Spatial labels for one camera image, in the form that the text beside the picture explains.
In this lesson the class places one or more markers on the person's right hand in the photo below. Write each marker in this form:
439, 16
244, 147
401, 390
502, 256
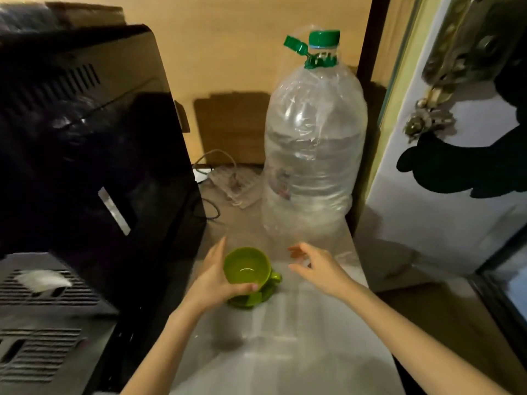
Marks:
325, 272

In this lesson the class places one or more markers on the person's left hand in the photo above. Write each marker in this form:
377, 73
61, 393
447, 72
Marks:
210, 283

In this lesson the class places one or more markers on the person's right thumb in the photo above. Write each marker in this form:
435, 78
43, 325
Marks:
301, 270

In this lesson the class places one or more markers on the person's left thumb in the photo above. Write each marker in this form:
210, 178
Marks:
241, 288

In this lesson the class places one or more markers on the green plastic cup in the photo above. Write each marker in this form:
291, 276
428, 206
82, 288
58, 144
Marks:
248, 269

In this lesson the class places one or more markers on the person's left forearm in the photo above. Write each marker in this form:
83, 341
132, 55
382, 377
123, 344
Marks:
160, 349

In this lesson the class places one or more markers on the person's right forearm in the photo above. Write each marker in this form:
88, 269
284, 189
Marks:
416, 345

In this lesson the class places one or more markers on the green plastic saucer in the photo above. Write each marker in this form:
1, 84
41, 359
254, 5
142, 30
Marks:
253, 299

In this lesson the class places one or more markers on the white power strip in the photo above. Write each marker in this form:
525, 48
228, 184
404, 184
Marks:
235, 185

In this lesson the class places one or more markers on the large clear water bottle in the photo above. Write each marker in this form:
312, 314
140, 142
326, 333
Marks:
313, 152

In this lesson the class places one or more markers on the black coffee machine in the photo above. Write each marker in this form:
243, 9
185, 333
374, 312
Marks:
82, 193

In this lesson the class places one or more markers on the white door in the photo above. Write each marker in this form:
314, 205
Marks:
453, 160

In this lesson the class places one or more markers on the white tissue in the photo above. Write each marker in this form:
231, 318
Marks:
43, 279

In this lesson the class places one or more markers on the green bottle cap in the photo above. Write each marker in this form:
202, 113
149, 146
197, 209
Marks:
324, 38

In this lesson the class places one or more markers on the metal door latch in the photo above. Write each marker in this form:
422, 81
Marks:
444, 65

